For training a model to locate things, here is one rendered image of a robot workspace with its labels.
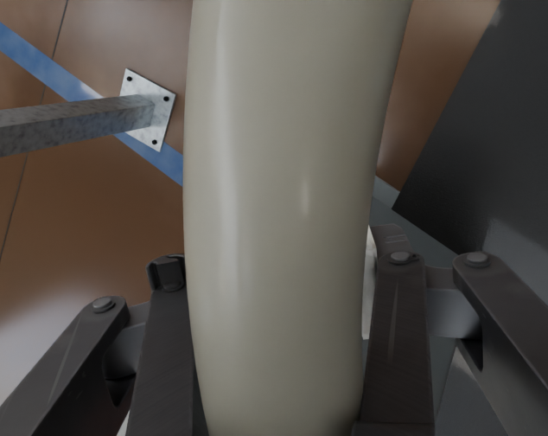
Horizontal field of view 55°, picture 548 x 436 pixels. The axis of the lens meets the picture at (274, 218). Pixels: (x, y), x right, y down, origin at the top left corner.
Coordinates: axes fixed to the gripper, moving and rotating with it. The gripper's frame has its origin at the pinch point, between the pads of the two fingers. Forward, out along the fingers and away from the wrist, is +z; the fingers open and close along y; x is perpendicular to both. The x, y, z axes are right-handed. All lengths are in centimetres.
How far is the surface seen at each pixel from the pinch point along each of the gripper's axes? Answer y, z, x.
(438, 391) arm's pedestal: 16, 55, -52
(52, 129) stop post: -64, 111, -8
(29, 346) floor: -135, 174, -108
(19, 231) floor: -122, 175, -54
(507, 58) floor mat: 47, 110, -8
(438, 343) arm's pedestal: 19, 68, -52
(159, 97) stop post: -45, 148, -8
